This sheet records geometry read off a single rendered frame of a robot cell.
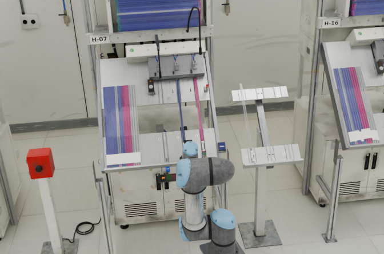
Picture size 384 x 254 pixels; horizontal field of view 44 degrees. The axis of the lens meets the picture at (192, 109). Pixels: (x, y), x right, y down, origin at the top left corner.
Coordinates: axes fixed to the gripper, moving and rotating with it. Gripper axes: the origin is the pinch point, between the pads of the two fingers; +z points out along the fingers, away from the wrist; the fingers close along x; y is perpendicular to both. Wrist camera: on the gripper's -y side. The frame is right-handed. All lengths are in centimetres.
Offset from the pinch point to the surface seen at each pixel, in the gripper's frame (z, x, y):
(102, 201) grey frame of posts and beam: 27, -51, 12
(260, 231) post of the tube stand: 66, 49, 35
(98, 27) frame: -1, -46, -90
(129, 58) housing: 2, -28, -69
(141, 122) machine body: 67, -25, -50
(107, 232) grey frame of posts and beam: 45, -51, 28
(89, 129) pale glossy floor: 190, -79, -93
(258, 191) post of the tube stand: 41, 47, 13
